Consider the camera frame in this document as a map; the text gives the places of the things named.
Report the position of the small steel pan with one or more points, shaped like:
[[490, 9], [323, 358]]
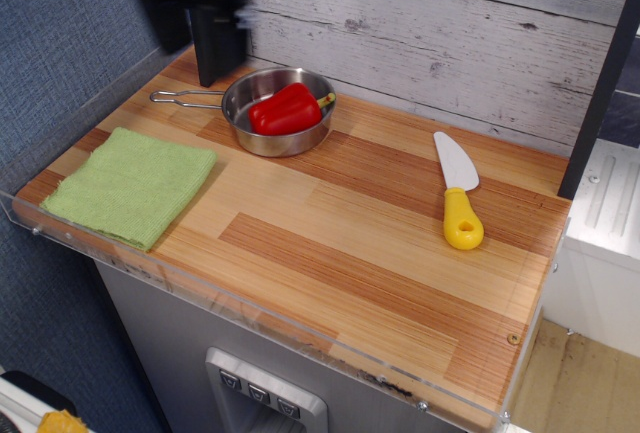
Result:
[[253, 88]]

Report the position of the red toy bell pepper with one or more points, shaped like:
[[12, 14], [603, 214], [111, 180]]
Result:
[[291, 110]]

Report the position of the green cloth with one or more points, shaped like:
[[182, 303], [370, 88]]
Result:
[[132, 187]]

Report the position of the yellow handled toy knife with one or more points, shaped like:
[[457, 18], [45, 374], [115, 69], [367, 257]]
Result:
[[462, 227]]

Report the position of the grey toy fridge cabinet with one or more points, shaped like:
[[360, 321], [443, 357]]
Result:
[[171, 338]]

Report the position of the clear acrylic table guard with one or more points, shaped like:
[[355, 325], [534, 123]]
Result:
[[340, 251]]

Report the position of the silver dispenser button panel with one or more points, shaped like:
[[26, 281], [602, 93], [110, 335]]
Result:
[[251, 399]]

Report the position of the white toy sink unit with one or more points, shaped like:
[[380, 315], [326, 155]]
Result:
[[593, 288]]

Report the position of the left dark grey post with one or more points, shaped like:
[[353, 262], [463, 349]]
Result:
[[220, 43]]

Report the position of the dark grey post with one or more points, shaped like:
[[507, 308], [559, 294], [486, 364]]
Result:
[[220, 43], [609, 76]]

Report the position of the right dark grey post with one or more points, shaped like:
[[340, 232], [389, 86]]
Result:
[[609, 76]]

